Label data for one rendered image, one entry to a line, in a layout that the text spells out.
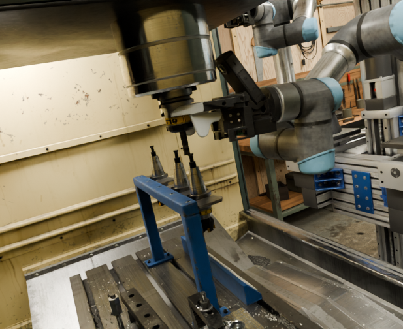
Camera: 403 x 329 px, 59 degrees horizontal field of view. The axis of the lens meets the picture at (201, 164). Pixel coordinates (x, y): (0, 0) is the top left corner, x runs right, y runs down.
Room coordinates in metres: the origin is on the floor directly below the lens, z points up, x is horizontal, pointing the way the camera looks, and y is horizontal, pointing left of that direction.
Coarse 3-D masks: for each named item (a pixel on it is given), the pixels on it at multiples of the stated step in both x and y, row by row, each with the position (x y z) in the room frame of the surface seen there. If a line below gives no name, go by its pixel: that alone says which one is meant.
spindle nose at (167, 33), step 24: (120, 24) 0.57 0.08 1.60; (144, 24) 0.55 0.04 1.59; (168, 24) 0.55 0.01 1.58; (192, 24) 0.57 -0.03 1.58; (120, 48) 0.59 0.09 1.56; (144, 48) 0.56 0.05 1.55; (168, 48) 0.55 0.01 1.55; (192, 48) 0.56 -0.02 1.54; (144, 72) 0.56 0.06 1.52; (168, 72) 0.55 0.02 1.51; (192, 72) 0.56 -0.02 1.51; (144, 96) 0.67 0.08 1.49
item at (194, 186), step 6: (192, 168) 0.86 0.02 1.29; (198, 168) 0.87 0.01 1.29; (192, 174) 0.86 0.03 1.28; (198, 174) 0.86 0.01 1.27; (192, 180) 0.86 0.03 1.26; (198, 180) 0.86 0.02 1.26; (192, 186) 0.86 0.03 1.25; (198, 186) 0.85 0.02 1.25; (204, 186) 0.86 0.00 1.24; (192, 192) 0.86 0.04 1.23; (198, 192) 0.85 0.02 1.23; (204, 192) 0.86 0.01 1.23
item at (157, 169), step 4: (156, 156) 1.17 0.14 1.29; (152, 160) 1.16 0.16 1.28; (156, 160) 1.16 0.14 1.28; (152, 164) 1.16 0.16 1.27; (156, 164) 1.16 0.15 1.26; (160, 164) 1.17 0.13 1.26; (152, 168) 1.16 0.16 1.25; (156, 168) 1.16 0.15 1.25; (160, 168) 1.16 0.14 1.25; (152, 172) 1.17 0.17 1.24; (156, 172) 1.16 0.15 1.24; (160, 172) 1.16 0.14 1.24; (164, 172) 1.17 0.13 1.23; (152, 176) 1.17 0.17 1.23; (156, 176) 1.16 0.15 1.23
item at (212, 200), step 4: (208, 196) 0.85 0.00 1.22; (212, 196) 0.84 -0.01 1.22; (216, 196) 0.83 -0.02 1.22; (220, 196) 0.83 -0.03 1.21; (200, 200) 0.83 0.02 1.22; (204, 200) 0.82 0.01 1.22; (208, 200) 0.81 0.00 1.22; (212, 200) 0.81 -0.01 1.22; (216, 200) 0.80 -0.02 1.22; (220, 200) 0.81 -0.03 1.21; (200, 204) 0.80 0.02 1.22; (204, 204) 0.79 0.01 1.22; (208, 204) 0.79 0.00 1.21; (212, 204) 0.80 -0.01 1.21; (200, 208) 0.78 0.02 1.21
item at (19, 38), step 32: (0, 0) 0.43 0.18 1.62; (32, 0) 0.44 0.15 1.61; (64, 0) 0.46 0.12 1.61; (96, 0) 0.47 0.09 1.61; (128, 0) 0.49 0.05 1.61; (160, 0) 0.52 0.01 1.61; (192, 0) 0.56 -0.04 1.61; (224, 0) 0.60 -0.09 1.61; (256, 0) 0.65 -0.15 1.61; (0, 32) 0.52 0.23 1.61; (32, 32) 0.55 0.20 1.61; (64, 32) 0.59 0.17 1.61; (96, 32) 0.64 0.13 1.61; (0, 64) 0.75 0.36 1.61; (32, 64) 0.84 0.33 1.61
